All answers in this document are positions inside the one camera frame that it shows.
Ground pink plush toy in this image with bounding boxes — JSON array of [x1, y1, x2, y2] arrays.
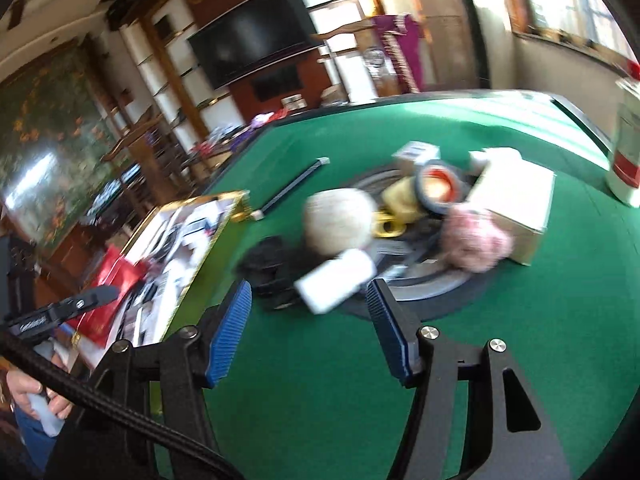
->
[[440, 205, 516, 273]]

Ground black tape roll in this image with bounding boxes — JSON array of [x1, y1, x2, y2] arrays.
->
[[412, 159, 473, 216]]

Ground white plastic tube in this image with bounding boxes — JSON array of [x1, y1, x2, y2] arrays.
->
[[294, 249, 376, 315]]

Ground white gold-rimmed gift box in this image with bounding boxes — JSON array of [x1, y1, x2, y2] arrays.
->
[[75, 190, 251, 356]]

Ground standing air conditioner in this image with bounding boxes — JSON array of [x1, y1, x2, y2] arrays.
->
[[420, 0, 493, 93]]

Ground wooden chair with medallion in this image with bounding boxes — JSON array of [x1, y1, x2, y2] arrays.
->
[[310, 15, 426, 101]]

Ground floral wall mural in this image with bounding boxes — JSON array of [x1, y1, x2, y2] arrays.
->
[[0, 45, 126, 256]]

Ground black crumpled object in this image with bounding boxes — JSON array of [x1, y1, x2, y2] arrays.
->
[[240, 235, 311, 311]]

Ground white bottle red cap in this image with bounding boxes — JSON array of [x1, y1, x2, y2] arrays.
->
[[606, 77, 640, 207]]

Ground person's blue jeans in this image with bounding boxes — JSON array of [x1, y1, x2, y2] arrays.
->
[[12, 405, 56, 476]]

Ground person's left hand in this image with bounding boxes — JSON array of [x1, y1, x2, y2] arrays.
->
[[7, 367, 76, 423]]

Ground dark red snack packet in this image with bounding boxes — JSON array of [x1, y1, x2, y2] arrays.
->
[[67, 242, 151, 348]]

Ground black braided cable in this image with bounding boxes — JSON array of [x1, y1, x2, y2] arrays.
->
[[0, 330, 246, 480]]

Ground brown wooden armchair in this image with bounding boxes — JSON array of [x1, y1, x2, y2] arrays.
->
[[100, 110, 201, 211]]

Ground black wall television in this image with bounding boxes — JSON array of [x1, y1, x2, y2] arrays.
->
[[187, 0, 326, 91]]

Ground large white carton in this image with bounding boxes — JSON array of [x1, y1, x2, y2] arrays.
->
[[467, 147, 557, 267]]

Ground maroon fringed cloth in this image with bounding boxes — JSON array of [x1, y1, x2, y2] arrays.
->
[[372, 14, 426, 93]]

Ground beige plush ball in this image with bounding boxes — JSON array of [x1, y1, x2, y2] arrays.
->
[[304, 187, 378, 256]]

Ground small striped label box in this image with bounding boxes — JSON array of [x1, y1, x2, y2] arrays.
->
[[392, 141, 441, 171]]

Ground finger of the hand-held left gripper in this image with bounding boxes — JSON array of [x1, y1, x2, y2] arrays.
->
[[50, 285, 121, 323]]

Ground window with metal bars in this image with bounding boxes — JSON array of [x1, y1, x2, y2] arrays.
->
[[500, 0, 640, 61]]

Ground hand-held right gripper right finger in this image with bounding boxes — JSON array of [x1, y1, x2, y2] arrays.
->
[[366, 277, 573, 480]]

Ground black pen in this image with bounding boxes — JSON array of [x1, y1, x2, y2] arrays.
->
[[260, 157, 331, 213]]

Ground round table control panel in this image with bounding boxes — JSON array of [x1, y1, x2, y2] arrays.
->
[[345, 165, 493, 321]]

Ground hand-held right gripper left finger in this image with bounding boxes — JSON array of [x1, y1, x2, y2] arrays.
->
[[45, 280, 253, 480]]

